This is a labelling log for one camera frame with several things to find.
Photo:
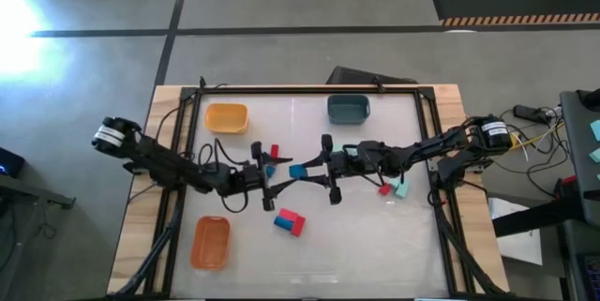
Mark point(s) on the slate blue plastic bin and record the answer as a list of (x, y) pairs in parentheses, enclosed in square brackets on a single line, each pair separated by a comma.
[(348, 109)]

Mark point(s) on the black device with blue light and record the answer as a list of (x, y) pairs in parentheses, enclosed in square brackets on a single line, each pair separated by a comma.
[(9, 162)]

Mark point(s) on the red clamp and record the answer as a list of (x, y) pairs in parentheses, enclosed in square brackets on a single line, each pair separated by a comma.
[(568, 180)]

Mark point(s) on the black aluminium table frame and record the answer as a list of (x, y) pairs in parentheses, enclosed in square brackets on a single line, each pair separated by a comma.
[(304, 90)]

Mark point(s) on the mint green block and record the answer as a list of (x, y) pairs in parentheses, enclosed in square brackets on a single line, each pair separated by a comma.
[(337, 147), (596, 130), (352, 151), (394, 182), (401, 190), (595, 155)]

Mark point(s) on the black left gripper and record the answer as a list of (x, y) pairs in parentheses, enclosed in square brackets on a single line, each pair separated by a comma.
[(244, 180)]

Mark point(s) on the orange plastic bin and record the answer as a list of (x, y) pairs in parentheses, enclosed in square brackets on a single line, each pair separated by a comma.
[(210, 243)]

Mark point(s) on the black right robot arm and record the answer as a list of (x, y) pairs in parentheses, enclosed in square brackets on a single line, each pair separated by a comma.
[(422, 148)]

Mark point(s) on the black power adapter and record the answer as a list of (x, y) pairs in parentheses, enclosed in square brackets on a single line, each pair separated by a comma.
[(529, 113)]

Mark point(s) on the white paper sheet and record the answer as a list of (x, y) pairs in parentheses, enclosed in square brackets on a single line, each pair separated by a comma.
[(520, 247)]

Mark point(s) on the black side stand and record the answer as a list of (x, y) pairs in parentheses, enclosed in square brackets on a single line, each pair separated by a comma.
[(42, 195)]

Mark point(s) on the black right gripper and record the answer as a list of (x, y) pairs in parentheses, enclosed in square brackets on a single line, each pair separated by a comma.
[(349, 162)]

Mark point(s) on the yellow plastic bin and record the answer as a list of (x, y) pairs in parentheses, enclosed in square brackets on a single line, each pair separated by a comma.
[(226, 118)]

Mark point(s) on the black desk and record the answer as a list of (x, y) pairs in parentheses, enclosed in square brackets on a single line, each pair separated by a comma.
[(579, 160)]

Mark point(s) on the black hazard-striped floor mat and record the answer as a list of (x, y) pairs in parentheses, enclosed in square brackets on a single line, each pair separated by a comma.
[(511, 0)]

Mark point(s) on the black floor case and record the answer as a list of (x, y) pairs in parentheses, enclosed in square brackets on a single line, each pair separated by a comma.
[(356, 76)]

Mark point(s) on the black keyboard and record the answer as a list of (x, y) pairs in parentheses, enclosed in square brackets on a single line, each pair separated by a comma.
[(592, 275)]

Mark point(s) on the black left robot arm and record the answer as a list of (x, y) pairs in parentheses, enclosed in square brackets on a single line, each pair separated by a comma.
[(159, 160)]

